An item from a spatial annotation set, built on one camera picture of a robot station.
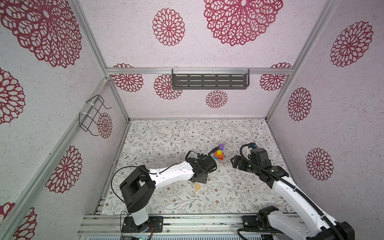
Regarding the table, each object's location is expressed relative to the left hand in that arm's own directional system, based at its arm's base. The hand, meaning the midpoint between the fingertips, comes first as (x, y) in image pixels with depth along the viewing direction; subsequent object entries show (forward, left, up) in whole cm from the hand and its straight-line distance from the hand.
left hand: (197, 178), depth 84 cm
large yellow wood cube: (+16, -14, +1) cm, 22 cm away
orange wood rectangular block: (+16, -17, -1) cm, 23 cm away
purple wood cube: (+18, -15, +6) cm, 24 cm away
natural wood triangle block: (-3, 0, -4) cm, 5 cm away
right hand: (+7, -22, +9) cm, 24 cm away
